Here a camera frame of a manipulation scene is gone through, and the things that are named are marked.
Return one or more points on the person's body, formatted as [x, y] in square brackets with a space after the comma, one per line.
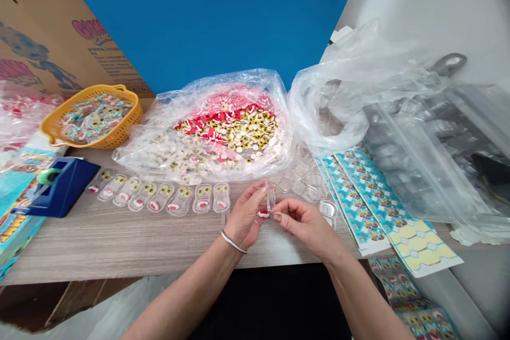
[275, 304]

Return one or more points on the stack of blue sticker sheets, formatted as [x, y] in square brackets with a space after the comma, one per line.
[374, 212]

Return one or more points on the clear bag with red gummies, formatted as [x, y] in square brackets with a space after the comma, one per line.
[22, 117]

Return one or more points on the pile of loose gummy candies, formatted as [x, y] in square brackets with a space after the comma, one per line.
[223, 133]

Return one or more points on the blue tape dispenser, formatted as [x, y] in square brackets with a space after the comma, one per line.
[59, 192]

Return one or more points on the person's left hand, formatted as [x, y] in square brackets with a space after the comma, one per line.
[244, 220]

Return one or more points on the clear blister with red gummy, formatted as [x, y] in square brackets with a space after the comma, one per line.
[270, 200]

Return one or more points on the clear bag of empty trays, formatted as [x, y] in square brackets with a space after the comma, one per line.
[418, 125]

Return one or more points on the green tape roll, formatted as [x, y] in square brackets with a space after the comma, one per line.
[48, 175]

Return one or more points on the yellow plastic basket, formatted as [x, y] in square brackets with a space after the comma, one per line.
[55, 125]

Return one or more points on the colourful printed display box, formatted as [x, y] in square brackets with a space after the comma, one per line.
[18, 212]

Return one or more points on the row of filled candy blisters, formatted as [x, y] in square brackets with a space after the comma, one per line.
[159, 196]

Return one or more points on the pile of empty clear blisters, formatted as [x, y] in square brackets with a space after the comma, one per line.
[304, 185]

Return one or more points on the person's right hand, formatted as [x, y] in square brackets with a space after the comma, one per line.
[308, 226]

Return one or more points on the printed cardboard carton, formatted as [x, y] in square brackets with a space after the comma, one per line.
[48, 29]

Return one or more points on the pile of printed candy cards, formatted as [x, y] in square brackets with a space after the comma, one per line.
[410, 304]

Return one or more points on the clear bag of gummy candies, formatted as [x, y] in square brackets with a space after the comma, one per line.
[215, 129]

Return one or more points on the pile of packed candy packets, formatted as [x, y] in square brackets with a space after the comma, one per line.
[93, 119]

